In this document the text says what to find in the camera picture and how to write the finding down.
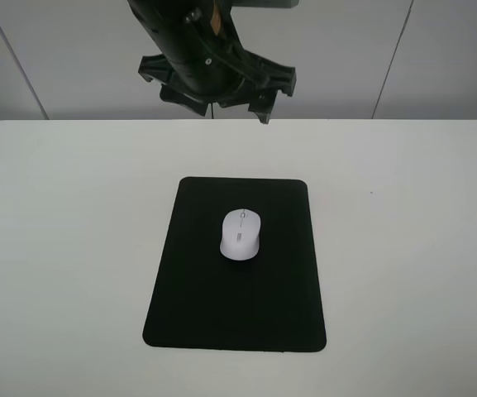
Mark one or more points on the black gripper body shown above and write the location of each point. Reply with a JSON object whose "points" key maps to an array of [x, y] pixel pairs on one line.
{"points": [[211, 69]]}

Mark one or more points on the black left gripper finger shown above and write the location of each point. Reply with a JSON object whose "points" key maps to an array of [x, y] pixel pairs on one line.
{"points": [[168, 95]]}

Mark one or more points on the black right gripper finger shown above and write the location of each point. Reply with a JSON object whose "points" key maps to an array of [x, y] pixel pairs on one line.
{"points": [[262, 106]]}

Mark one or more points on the white computer mouse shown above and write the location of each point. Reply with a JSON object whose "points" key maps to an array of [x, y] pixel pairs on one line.
{"points": [[240, 235]]}

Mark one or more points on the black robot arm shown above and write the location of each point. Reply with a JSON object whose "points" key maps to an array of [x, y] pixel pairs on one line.
{"points": [[168, 15]]}

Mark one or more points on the black mouse pad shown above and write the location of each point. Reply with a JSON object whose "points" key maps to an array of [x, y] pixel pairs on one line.
{"points": [[269, 303]]}

